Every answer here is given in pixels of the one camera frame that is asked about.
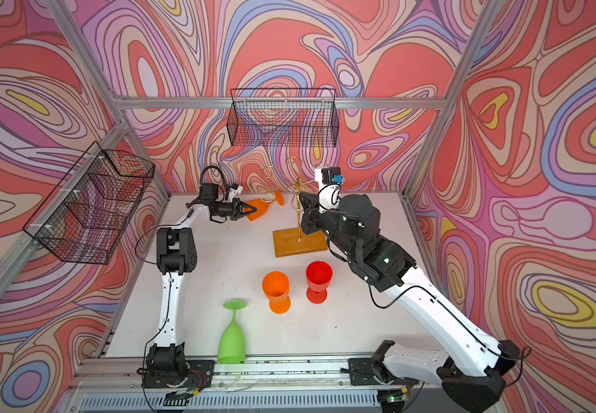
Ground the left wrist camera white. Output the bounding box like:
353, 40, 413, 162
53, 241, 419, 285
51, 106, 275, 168
225, 183, 243, 202

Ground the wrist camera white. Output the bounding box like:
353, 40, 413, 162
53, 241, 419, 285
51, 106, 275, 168
314, 167, 344, 213
225, 183, 243, 202

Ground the orange wine glass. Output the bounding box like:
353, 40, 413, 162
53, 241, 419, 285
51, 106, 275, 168
247, 190, 284, 221
262, 271, 291, 314

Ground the black wire basket back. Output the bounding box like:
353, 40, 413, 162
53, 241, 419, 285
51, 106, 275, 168
227, 87, 339, 148

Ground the red wine glass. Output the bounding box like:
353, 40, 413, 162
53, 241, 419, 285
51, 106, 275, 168
306, 261, 333, 305

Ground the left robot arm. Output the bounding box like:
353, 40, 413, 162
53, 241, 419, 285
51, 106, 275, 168
138, 165, 258, 390

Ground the green wine glass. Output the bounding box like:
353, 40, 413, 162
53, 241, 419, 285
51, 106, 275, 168
217, 300, 246, 364

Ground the gold wire glass rack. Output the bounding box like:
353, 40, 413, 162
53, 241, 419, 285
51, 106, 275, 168
258, 155, 315, 229

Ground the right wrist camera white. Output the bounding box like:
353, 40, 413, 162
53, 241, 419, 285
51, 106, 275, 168
314, 167, 344, 213

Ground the black wire basket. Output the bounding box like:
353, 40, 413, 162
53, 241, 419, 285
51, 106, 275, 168
23, 142, 155, 265
227, 87, 339, 148

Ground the wooden rack base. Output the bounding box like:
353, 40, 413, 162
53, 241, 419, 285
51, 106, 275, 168
272, 228, 328, 257

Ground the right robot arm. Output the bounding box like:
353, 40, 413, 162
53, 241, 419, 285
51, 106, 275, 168
299, 192, 522, 412

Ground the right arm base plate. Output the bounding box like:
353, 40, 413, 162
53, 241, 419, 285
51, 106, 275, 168
340, 358, 419, 387

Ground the black wire basket left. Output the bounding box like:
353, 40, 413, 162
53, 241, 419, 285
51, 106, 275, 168
23, 142, 155, 265

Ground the aluminium mounting rail front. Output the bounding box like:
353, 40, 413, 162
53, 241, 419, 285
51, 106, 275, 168
70, 353, 495, 411

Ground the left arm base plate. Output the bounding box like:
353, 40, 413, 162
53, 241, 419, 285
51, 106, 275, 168
137, 360, 215, 411

